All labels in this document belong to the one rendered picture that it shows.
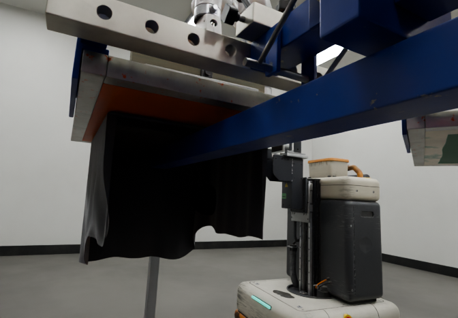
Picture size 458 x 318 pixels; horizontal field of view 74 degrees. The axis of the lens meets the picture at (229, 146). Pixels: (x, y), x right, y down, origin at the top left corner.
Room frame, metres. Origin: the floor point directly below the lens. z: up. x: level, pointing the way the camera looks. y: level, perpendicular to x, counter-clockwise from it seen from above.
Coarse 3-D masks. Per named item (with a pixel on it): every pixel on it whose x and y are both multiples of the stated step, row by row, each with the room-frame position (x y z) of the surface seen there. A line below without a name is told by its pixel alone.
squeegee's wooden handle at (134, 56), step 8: (136, 56) 0.69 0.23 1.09; (144, 56) 0.69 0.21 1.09; (152, 64) 0.70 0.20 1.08; (160, 64) 0.71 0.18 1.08; (168, 64) 0.72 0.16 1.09; (176, 64) 0.73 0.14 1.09; (192, 72) 0.75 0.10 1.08; (200, 72) 0.76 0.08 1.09; (224, 80) 0.80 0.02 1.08; (232, 80) 0.81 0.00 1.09; (240, 80) 0.82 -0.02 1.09; (256, 88) 0.84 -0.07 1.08
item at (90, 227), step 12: (108, 120) 0.69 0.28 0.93; (108, 132) 0.69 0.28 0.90; (96, 144) 0.89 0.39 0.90; (108, 144) 0.69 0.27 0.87; (96, 156) 0.88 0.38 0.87; (108, 156) 0.69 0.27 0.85; (96, 168) 0.87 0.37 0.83; (108, 168) 0.69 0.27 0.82; (96, 180) 0.76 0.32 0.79; (108, 180) 0.69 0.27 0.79; (96, 192) 0.76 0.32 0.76; (108, 192) 0.70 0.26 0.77; (96, 204) 0.75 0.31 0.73; (84, 216) 1.09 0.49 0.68; (96, 216) 0.75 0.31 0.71; (108, 216) 0.71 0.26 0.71; (84, 228) 1.09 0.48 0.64; (96, 228) 0.76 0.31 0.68; (84, 240) 1.08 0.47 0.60; (84, 252) 1.00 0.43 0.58
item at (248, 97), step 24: (96, 72) 0.47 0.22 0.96; (120, 72) 0.49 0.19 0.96; (144, 72) 0.51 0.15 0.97; (168, 72) 0.53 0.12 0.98; (96, 96) 0.59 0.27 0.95; (168, 96) 0.56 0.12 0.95; (192, 96) 0.56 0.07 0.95; (216, 96) 0.57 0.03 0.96; (240, 96) 0.60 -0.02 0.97; (264, 96) 0.62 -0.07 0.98
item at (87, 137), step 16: (112, 96) 0.58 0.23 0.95; (128, 96) 0.58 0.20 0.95; (144, 96) 0.57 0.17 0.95; (160, 96) 0.57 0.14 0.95; (96, 112) 0.71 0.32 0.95; (128, 112) 0.70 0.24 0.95; (144, 112) 0.69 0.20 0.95; (160, 112) 0.68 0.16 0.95; (176, 112) 0.68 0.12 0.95; (192, 112) 0.67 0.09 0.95; (208, 112) 0.66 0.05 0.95; (96, 128) 0.90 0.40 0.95
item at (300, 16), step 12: (300, 12) 0.39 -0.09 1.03; (276, 24) 0.44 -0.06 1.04; (288, 24) 0.41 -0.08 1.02; (300, 24) 0.39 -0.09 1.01; (264, 36) 0.47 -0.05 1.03; (288, 36) 0.41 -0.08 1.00; (300, 36) 0.39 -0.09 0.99; (312, 36) 0.39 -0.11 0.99; (252, 48) 0.50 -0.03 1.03; (288, 48) 0.43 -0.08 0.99; (300, 48) 0.43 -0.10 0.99; (312, 48) 0.42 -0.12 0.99; (324, 48) 0.42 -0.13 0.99; (264, 60) 0.47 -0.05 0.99; (288, 60) 0.47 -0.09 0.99; (300, 60) 0.46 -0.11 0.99; (264, 72) 0.52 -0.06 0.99
